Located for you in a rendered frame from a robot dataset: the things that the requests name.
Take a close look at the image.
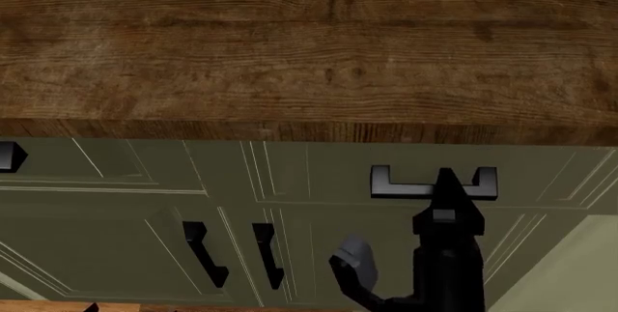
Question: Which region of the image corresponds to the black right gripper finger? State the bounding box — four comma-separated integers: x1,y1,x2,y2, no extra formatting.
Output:
447,167,470,203
431,167,449,203

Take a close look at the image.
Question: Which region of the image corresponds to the black square drawer handle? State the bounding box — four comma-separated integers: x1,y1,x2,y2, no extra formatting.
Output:
370,164,499,203

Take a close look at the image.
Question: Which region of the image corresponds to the green drawer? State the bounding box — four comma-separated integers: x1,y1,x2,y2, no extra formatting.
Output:
248,140,618,209
0,136,210,197

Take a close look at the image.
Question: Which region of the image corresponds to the green cabinet door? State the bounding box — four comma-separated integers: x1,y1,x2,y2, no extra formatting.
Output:
0,190,266,309
216,201,598,309

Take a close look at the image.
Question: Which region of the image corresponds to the brown wooden board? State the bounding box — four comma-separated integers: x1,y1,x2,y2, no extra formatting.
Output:
0,298,163,312

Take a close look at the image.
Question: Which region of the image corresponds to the black cabinet door handle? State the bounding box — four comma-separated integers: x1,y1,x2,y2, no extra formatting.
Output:
251,222,286,291
182,220,231,289

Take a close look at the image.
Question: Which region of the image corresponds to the green drawer front, cut-off handle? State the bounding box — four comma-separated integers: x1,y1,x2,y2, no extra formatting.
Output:
0,136,210,197

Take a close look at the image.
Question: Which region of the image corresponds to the black drawer handle end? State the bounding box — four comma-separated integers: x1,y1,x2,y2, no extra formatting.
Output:
0,141,30,174

